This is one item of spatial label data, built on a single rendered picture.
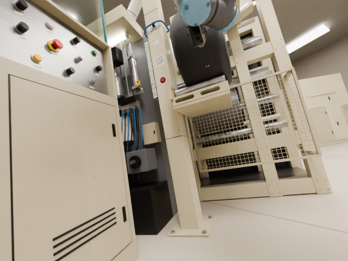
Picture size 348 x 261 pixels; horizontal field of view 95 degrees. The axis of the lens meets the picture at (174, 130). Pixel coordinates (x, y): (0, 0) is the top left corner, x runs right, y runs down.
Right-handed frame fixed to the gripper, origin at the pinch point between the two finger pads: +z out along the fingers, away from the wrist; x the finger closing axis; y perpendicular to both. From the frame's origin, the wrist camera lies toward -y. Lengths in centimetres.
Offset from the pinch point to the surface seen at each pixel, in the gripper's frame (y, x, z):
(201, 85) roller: -10.3, 6.7, 19.7
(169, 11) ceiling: 289, 69, 192
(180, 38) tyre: 13.6, 11.0, 3.1
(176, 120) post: -25.2, 30.3, 29.3
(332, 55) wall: 302, -420, 677
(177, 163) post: -55, 35, 33
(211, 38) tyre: 7.4, -5.6, 5.5
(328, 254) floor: -100, -29, 20
